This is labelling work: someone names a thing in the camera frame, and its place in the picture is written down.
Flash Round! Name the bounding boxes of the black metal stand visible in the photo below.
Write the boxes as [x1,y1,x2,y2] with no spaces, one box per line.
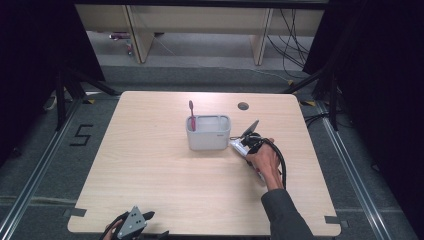
[54,68,122,132]
[281,64,342,133]

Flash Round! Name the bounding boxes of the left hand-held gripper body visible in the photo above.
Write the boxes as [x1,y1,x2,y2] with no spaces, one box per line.
[114,205,160,240]

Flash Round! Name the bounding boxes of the grey plastic holder box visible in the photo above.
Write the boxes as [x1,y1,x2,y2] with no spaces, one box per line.
[185,114,232,152]

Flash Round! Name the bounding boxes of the metal floor rail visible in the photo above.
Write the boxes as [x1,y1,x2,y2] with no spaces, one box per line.
[0,98,84,240]
[315,99,395,240]

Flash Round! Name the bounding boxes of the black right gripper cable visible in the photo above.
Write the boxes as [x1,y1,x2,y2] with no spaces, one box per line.
[264,137,288,191]

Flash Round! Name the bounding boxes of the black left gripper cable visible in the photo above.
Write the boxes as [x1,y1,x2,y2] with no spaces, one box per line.
[99,210,130,240]

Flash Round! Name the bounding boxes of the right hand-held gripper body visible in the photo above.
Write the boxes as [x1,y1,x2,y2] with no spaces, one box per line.
[239,119,268,155]

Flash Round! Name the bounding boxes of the black curtain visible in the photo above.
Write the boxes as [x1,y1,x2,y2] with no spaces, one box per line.
[0,0,105,168]
[302,0,424,232]

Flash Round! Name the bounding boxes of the white toothpaste tube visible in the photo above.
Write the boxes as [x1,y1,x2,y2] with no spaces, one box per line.
[229,138,268,185]

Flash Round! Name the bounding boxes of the black floor cable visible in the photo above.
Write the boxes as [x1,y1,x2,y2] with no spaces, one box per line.
[303,111,335,128]

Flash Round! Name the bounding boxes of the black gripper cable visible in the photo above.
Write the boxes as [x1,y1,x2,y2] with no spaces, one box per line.
[99,210,130,240]
[264,137,288,191]

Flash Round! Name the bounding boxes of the beige wooden desk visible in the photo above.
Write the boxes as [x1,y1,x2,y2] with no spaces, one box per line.
[74,3,326,66]

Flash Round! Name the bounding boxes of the pink toothbrush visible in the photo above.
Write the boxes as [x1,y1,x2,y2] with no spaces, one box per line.
[188,99,198,133]

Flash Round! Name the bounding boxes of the grey tape strip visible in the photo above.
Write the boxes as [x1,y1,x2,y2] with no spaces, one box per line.
[62,207,88,219]
[324,215,350,230]

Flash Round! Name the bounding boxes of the hanging black cables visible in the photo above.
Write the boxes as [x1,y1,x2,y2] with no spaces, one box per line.
[266,8,312,80]

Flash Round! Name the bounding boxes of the person's left hand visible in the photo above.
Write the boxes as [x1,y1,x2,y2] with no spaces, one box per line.
[102,218,125,240]

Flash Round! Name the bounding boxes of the person's right hand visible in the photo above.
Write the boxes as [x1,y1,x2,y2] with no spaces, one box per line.
[245,137,285,192]

